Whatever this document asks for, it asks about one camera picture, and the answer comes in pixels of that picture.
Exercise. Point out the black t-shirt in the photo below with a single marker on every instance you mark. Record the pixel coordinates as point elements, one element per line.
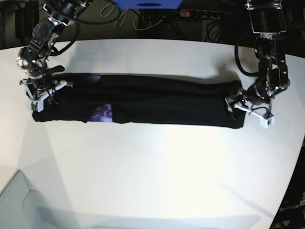
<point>142,99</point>

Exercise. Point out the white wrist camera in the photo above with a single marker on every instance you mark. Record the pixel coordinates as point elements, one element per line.
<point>36,105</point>
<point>266,121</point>

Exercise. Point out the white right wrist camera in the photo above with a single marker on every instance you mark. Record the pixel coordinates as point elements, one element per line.
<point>36,105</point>

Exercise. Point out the blue box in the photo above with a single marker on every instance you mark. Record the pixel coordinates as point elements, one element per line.
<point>148,4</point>

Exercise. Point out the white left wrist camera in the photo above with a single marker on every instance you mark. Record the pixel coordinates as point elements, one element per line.
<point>266,121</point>

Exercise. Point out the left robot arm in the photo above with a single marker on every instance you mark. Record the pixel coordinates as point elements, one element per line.
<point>268,24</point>

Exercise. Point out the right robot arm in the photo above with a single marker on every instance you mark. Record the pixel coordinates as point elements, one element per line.
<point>32,58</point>

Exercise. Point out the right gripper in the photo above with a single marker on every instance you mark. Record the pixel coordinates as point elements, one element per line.
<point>43,87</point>

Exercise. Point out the black power strip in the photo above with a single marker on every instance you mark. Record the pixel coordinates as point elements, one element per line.
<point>205,14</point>

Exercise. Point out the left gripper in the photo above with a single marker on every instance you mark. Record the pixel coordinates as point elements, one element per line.
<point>250,101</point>

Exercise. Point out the black box on floor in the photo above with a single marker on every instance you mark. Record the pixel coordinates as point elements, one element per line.
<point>26,18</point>

